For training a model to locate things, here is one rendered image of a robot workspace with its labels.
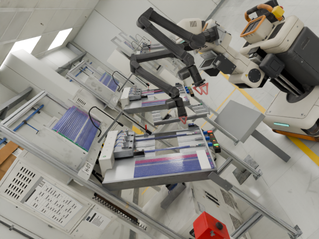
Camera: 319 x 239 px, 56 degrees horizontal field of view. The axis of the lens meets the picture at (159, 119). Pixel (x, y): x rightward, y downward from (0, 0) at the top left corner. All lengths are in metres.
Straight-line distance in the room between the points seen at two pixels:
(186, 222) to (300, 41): 1.46
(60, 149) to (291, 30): 1.73
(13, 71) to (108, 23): 4.87
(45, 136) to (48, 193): 0.36
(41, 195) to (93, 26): 8.20
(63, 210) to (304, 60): 1.90
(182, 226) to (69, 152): 0.88
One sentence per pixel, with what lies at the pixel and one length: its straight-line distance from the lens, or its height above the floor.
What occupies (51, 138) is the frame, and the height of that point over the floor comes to 1.63.
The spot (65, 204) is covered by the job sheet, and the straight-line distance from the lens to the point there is 2.04.
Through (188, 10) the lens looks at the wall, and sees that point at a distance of 9.74.
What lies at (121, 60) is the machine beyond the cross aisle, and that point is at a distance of 6.71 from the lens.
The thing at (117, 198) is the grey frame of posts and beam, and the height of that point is 1.09.
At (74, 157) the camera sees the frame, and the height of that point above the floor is 1.44.
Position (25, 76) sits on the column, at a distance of 5.46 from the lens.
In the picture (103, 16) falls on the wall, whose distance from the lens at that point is 9.80.
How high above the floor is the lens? 1.59
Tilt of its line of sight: 13 degrees down
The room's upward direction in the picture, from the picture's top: 54 degrees counter-clockwise
